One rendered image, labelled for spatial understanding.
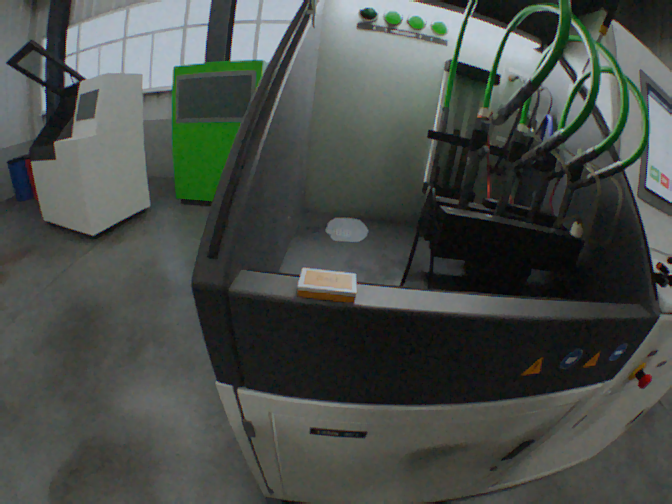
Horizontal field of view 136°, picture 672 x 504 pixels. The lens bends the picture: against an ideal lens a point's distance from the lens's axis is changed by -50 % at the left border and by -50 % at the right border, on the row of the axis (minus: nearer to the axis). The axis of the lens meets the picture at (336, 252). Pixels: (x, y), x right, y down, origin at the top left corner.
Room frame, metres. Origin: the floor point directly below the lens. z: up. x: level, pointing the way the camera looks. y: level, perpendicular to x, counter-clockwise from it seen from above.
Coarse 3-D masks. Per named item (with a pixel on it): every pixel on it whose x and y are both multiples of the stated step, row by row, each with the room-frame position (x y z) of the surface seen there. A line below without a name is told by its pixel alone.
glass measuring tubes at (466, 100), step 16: (448, 64) 0.69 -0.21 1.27; (464, 64) 0.69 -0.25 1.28; (464, 80) 0.70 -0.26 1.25; (480, 80) 0.69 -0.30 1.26; (496, 80) 0.69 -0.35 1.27; (464, 96) 0.69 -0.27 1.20; (480, 96) 0.72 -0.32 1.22; (464, 112) 0.71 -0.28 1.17; (448, 128) 0.71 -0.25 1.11; (464, 128) 0.71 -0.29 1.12; (432, 144) 0.72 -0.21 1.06; (448, 144) 0.71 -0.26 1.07; (432, 160) 0.71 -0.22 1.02; (448, 160) 0.70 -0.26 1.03; (464, 160) 0.69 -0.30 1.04; (448, 176) 0.69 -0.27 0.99; (464, 176) 0.72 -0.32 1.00; (448, 192) 0.69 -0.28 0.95
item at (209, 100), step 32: (192, 64) 2.73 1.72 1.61; (224, 64) 2.74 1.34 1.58; (256, 64) 2.74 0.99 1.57; (192, 96) 2.73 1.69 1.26; (224, 96) 2.73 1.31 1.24; (192, 128) 2.73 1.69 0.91; (224, 128) 2.74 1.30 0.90; (192, 160) 2.73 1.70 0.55; (224, 160) 2.74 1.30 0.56; (192, 192) 2.73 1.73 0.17
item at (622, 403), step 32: (576, 32) 0.65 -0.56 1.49; (608, 32) 0.54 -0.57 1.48; (576, 64) 0.64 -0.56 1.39; (608, 64) 0.52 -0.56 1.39; (640, 64) 0.53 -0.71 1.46; (608, 96) 0.51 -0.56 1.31; (608, 128) 0.49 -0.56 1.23; (640, 128) 0.49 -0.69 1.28; (640, 160) 0.47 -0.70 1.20; (640, 352) 0.19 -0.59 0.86; (608, 416) 0.20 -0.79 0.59; (640, 416) 0.20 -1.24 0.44; (544, 448) 0.19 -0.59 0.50; (576, 448) 0.20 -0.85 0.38; (512, 480) 0.20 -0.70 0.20
